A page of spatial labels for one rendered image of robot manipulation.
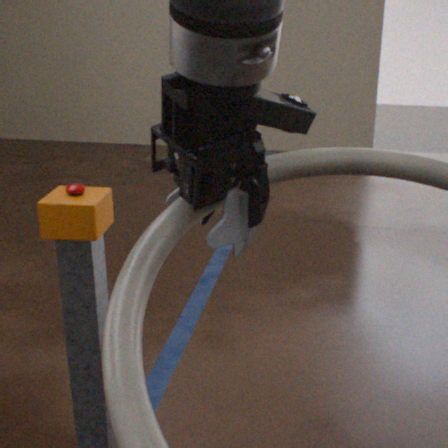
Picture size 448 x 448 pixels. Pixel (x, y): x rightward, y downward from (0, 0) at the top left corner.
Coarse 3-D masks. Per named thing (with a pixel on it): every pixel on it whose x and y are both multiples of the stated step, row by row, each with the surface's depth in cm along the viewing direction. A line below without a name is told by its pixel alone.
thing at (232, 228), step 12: (228, 192) 57; (240, 192) 57; (228, 204) 57; (240, 204) 58; (228, 216) 58; (240, 216) 59; (216, 228) 58; (228, 228) 59; (240, 228) 60; (252, 228) 60; (216, 240) 58; (228, 240) 59; (240, 240) 61; (240, 252) 63
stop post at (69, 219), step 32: (64, 192) 124; (96, 192) 124; (64, 224) 119; (96, 224) 118; (64, 256) 123; (96, 256) 125; (64, 288) 126; (96, 288) 126; (64, 320) 129; (96, 320) 128; (96, 352) 131; (96, 384) 134; (96, 416) 137
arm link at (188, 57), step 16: (176, 32) 46; (192, 32) 45; (272, 32) 46; (176, 48) 47; (192, 48) 45; (208, 48) 45; (224, 48) 45; (240, 48) 45; (256, 48) 46; (272, 48) 47; (176, 64) 48; (192, 64) 46; (208, 64) 46; (224, 64) 46; (240, 64) 46; (256, 64) 46; (272, 64) 48; (192, 80) 47; (208, 80) 47; (224, 80) 46; (240, 80) 47; (256, 80) 47
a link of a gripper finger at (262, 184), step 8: (256, 160) 56; (256, 168) 55; (264, 168) 55; (256, 176) 56; (264, 176) 56; (240, 184) 57; (248, 184) 56; (256, 184) 56; (264, 184) 56; (248, 192) 57; (256, 192) 56; (264, 192) 56; (248, 200) 57; (256, 200) 57; (264, 200) 57; (248, 208) 58; (256, 208) 58; (264, 208) 58; (248, 216) 58; (256, 216) 59; (248, 224) 59; (256, 224) 60
